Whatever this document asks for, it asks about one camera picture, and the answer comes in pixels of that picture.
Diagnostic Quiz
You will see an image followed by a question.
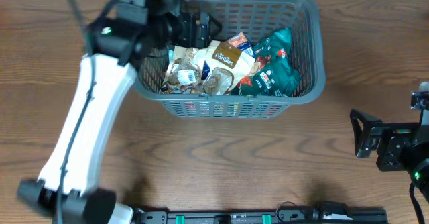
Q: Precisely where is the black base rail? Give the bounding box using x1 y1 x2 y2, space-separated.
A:
131 201 389 224

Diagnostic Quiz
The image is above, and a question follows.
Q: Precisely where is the beige mushroom snack bag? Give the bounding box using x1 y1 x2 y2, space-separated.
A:
202 40 255 95

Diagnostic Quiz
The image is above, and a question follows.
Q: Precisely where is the Kleenex tissue multipack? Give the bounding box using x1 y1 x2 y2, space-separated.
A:
205 32 255 78

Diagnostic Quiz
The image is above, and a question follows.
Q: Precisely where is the grey plastic basket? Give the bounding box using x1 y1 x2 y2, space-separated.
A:
134 0 326 119

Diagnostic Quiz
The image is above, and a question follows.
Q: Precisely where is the green Nescafe coffee bag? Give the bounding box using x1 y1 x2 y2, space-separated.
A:
231 27 301 97

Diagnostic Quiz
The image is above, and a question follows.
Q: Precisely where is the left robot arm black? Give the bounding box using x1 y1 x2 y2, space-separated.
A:
17 0 215 223

